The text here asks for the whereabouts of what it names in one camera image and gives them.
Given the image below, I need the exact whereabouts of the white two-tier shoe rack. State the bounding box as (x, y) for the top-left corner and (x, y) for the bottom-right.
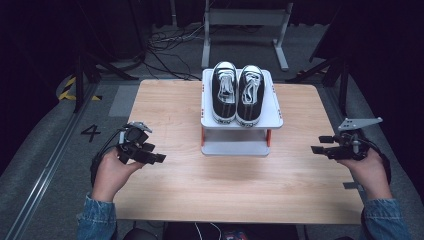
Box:
(199, 68), (285, 158)

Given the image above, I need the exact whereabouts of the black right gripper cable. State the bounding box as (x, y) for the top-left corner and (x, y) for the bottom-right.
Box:
(361, 135), (393, 186)

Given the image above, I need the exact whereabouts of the bundle of black floor cables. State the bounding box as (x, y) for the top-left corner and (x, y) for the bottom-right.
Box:
(145, 22), (208, 82)

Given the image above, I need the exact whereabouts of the black canvas sneaker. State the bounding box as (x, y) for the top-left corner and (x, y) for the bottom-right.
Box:
(210, 61), (239, 125)
(235, 64), (266, 128)

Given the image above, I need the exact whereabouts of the grey metal stand frame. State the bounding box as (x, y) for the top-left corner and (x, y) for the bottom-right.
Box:
(201, 0), (295, 72)

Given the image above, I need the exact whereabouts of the white cable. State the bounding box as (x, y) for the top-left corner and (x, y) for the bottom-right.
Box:
(194, 222), (223, 240)

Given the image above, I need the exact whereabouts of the grey tape strip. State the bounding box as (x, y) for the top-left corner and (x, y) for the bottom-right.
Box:
(342, 181), (365, 191)

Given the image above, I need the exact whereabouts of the metal floor rail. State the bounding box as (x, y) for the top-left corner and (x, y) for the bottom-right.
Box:
(3, 82), (100, 240)

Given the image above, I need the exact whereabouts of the person's right hand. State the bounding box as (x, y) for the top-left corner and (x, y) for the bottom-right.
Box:
(336, 149), (394, 201)

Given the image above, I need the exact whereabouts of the person's left hand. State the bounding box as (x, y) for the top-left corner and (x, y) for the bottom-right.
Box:
(91, 148), (146, 203)

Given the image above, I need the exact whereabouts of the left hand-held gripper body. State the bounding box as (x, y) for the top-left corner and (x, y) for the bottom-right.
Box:
(116, 120), (157, 165)

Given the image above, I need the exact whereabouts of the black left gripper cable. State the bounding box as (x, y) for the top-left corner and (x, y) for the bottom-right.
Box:
(89, 130), (126, 186)

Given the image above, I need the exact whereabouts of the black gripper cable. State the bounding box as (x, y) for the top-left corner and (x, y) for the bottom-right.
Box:
(89, 130), (126, 186)
(361, 135), (393, 186)

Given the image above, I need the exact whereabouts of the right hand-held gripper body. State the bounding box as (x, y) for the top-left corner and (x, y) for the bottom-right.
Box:
(328, 116), (384, 162)

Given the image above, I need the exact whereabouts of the black metal stand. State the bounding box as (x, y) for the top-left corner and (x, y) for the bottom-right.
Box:
(285, 54), (352, 117)
(73, 46), (140, 114)

